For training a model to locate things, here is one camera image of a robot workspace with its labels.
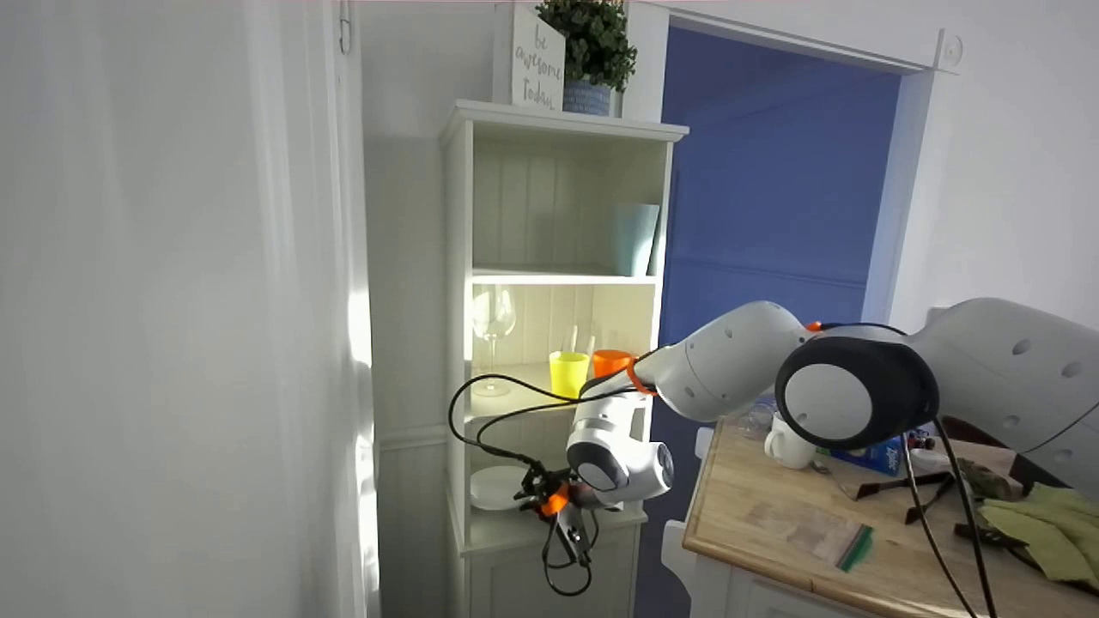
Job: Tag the orange plastic cup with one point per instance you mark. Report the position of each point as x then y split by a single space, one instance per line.
609 361

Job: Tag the white panelled door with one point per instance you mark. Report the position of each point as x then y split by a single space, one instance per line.
174 320

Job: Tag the black tongs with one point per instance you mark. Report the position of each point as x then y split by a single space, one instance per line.
903 482

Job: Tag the clear wine glass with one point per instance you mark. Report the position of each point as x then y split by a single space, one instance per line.
506 311
483 320

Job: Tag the wooden table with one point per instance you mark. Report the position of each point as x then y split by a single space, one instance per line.
707 583

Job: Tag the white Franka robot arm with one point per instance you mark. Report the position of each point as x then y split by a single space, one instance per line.
734 353

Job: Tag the green marker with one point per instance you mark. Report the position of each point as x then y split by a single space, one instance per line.
851 548

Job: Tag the white shelf cabinet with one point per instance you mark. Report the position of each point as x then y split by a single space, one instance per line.
457 287

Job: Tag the white sign with lettering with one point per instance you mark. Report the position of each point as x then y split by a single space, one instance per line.
537 64

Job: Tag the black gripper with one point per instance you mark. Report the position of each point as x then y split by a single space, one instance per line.
550 482

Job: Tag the yellow plastic cup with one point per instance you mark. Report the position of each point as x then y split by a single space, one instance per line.
568 372

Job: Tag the green cloth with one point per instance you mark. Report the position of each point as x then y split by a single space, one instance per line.
1047 533

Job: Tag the white door frame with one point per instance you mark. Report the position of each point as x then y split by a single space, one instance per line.
647 57

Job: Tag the blue cardboard box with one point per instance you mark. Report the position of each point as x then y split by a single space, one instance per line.
887 459

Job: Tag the green potted plant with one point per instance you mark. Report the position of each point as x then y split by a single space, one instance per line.
587 38

